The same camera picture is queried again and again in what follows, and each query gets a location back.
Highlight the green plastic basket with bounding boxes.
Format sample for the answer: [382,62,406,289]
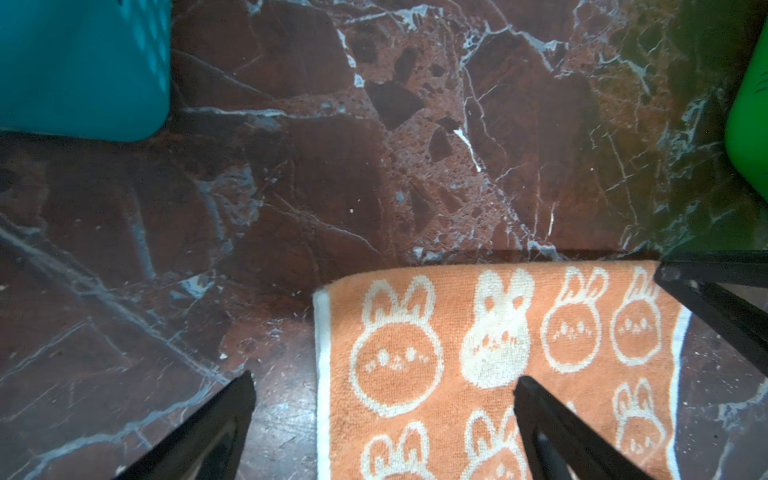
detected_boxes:
[725,24,768,199]

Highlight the teal plastic basket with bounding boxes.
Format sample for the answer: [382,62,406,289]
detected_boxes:
[1,0,172,142]

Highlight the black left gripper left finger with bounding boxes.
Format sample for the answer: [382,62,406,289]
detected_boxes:
[116,371,256,480]

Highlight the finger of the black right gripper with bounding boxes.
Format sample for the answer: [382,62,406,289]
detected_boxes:
[654,250,767,374]

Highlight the orange bunny towel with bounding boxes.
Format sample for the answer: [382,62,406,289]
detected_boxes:
[313,261,691,479]

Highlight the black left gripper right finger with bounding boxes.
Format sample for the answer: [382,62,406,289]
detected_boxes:
[514,376,649,479]

